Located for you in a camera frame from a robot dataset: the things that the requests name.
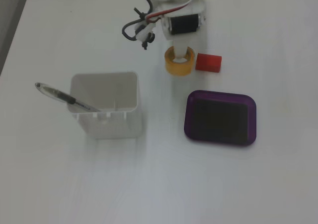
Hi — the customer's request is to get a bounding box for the clear black ballpoint pen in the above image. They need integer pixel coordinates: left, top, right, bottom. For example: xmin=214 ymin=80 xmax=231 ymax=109
xmin=34 ymin=82 xmax=101 ymax=113

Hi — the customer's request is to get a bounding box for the red rectangular block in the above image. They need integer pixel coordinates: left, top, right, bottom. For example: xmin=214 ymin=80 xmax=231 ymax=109
xmin=195 ymin=53 xmax=223 ymax=74

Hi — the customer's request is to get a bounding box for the yellow tape roll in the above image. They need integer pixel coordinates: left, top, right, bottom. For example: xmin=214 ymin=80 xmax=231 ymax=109
xmin=164 ymin=46 xmax=196 ymax=76

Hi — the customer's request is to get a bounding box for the grey robot cable bundle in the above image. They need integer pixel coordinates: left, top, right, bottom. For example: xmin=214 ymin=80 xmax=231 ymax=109
xmin=121 ymin=0 xmax=194 ymax=50

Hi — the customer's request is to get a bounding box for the purple tray with black base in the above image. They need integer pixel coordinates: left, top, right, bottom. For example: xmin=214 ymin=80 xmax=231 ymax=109
xmin=183 ymin=89 xmax=257 ymax=148

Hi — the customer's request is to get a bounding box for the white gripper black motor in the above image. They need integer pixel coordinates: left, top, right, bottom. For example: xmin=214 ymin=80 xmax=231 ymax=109
xmin=159 ymin=0 xmax=207 ymax=62

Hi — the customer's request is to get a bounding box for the white square plastic container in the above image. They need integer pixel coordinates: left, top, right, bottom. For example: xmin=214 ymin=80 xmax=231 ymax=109
xmin=67 ymin=71 xmax=144 ymax=139

